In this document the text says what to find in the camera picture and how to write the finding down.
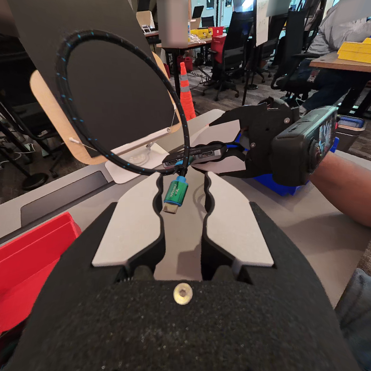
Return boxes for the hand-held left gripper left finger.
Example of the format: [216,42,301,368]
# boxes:
[92,172,166,267]

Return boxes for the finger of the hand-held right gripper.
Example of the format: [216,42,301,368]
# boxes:
[191,149,247,178]
[188,119,242,151]

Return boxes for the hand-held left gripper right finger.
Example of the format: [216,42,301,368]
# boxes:
[201,171,275,267]

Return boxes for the black grey adapter hub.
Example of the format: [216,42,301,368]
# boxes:
[162,141,228,170]

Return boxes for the black braided cable green plugs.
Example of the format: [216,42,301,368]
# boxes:
[55,29,191,215]

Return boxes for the blue plastic bin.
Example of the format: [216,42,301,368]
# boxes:
[234,135,340,197]

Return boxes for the red plastic bin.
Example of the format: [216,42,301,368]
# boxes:
[0,212,82,334]

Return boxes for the person's right forearm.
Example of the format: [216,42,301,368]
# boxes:
[310,151,371,227]

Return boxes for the orange grey striped barrier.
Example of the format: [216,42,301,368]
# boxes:
[179,62,197,121]

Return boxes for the black office chair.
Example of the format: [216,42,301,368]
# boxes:
[271,9,322,99]
[203,12,253,102]

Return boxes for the wooden table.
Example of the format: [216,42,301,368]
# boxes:
[310,52,371,73]

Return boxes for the wood-framed dark board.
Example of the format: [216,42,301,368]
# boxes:
[7,0,183,166]

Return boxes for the small yellow bin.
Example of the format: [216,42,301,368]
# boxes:
[337,38,371,64]

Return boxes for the person's denim legs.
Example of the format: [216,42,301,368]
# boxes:
[335,268,371,371]

